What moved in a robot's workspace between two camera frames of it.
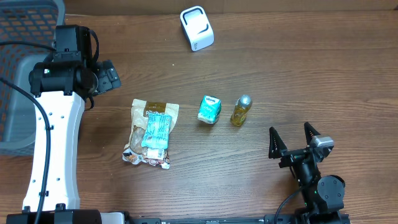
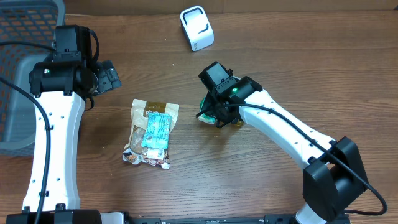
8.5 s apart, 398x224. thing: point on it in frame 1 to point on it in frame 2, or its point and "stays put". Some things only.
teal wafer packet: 157,130 stays put
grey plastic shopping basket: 33,20 stays put
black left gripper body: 107,79 stays put
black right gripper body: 305,172 to 229,117
